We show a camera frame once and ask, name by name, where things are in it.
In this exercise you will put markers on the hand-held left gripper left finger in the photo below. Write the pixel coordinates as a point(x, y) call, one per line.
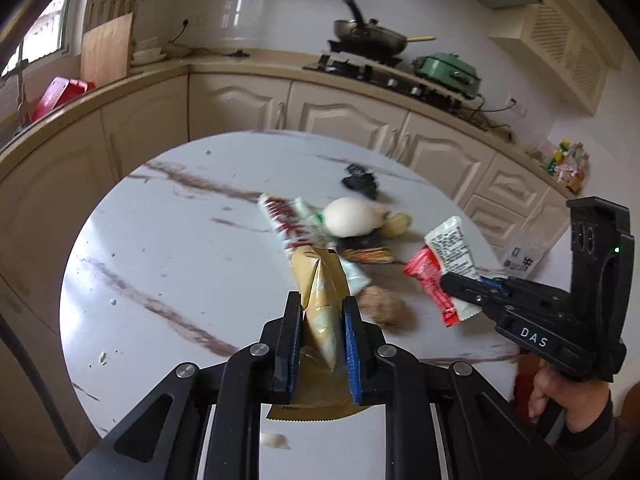
point(290, 350)

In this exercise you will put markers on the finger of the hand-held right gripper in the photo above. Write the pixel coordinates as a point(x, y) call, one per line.
point(465, 290)
point(525, 292)

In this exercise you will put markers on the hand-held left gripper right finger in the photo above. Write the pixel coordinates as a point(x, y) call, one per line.
point(352, 355)

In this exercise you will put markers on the red snack packet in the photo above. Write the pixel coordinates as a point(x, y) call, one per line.
point(430, 285)

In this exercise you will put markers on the white printed packet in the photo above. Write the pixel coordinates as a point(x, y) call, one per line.
point(452, 247)

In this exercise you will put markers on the gold foil packet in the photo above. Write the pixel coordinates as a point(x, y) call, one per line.
point(320, 300)

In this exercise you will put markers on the white bun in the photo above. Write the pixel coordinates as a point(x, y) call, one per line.
point(350, 215)

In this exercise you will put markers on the black plastic bag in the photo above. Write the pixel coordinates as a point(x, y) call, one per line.
point(360, 182)

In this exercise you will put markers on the person's right forearm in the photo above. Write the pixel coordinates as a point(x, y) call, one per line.
point(600, 445)

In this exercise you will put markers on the person's right hand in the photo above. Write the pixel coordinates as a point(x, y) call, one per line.
point(585, 400)

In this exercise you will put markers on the brown lumpy ball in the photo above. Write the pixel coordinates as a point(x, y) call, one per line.
point(390, 310)

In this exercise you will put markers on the yellowish food scrap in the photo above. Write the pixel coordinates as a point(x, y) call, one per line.
point(399, 225)

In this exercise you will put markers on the black orange snack packet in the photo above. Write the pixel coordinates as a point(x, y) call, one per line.
point(367, 252)

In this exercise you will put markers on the group of condiment bottles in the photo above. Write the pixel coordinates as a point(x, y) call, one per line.
point(567, 170)

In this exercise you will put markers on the red white green snack wrapper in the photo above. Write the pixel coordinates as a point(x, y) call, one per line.
point(285, 220)

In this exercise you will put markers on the round marble table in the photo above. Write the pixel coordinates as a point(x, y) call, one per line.
point(150, 260)

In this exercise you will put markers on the black gas stove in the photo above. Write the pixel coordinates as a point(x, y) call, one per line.
point(400, 85)

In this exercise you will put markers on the green electric cooker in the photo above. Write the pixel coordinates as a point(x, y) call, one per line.
point(445, 70)

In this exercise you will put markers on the cream lattice door cabinet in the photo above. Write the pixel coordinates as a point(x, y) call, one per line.
point(560, 45)

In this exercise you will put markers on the cream lower kitchen cabinets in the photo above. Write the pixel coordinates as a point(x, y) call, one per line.
point(240, 105)

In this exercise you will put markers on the black portable burner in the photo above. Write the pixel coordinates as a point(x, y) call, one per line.
point(345, 50)

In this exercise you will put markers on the steel wok with lid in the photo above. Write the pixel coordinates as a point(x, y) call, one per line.
point(370, 37)

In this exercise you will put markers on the stack of white bowls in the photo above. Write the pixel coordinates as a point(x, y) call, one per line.
point(149, 55)

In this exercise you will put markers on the red plastic basket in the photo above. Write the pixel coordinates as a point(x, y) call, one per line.
point(60, 95)

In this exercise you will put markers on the wooden cutting board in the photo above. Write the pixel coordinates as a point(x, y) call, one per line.
point(107, 50)

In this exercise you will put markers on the brass kitchen faucet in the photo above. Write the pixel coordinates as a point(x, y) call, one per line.
point(21, 85)

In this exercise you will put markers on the kitchen window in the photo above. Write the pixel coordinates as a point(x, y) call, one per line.
point(50, 25)

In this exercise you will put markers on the white wall socket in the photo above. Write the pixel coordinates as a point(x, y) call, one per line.
point(517, 106)
point(186, 22)

